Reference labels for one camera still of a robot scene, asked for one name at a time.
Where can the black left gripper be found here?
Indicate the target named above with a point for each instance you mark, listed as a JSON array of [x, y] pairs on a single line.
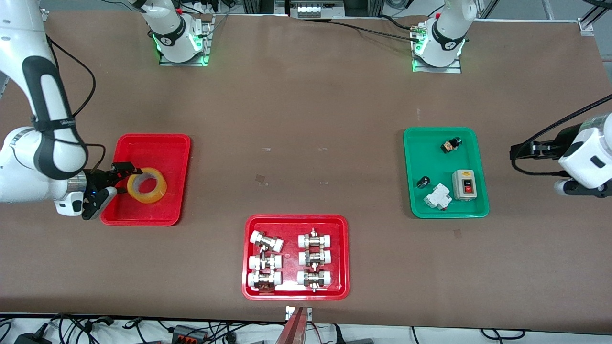
[[558, 142]]

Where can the small black and gold component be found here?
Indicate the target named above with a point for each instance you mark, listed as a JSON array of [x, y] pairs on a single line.
[[449, 145]]

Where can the empty red plastic tray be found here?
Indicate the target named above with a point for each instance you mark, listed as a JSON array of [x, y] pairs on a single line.
[[153, 148]]

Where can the white and brass pipe fitting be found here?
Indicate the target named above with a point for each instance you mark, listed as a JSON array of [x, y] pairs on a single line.
[[265, 262], [314, 240], [264, 279], [267, 241], [314, 258], [314, 278]]

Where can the yellow tape roll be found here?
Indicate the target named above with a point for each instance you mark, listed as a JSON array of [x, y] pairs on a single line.
[[143, 197]]

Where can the white terminal block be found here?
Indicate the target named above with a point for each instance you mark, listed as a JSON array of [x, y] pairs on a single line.
[[311, 11]]

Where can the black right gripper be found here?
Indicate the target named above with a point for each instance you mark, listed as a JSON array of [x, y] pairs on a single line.
[[99, 179]]

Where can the brown tape scrap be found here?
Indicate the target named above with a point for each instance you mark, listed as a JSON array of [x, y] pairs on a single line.
[[261, 179]]

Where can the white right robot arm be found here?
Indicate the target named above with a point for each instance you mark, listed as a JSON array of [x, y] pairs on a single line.
[[19, 28]]

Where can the aluminium frame corner bracket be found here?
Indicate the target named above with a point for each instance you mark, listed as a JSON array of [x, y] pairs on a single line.
[[586, 26]]

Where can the red tray holding fittings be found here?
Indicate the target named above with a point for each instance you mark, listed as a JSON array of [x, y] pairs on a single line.
[[291, 224]]

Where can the green plastic tray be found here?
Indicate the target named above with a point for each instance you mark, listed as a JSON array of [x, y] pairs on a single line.
[[430, 205]]

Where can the grey push-button switch box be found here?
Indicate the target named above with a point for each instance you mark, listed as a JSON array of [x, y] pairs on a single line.
[[461, 191]]

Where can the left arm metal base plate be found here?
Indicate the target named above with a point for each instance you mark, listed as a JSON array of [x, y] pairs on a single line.
[[454, 69]]

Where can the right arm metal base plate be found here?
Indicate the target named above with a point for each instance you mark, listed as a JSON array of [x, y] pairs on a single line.
[[206, 48]]

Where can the white circuit breaker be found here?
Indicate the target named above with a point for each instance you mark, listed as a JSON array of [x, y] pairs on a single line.
[[437, 197]]

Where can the aluminium profile with bracket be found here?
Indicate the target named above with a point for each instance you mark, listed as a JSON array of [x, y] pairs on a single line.
[[294, 329]]

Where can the small black knob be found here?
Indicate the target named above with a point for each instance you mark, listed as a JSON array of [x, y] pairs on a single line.
[[423, 181]]

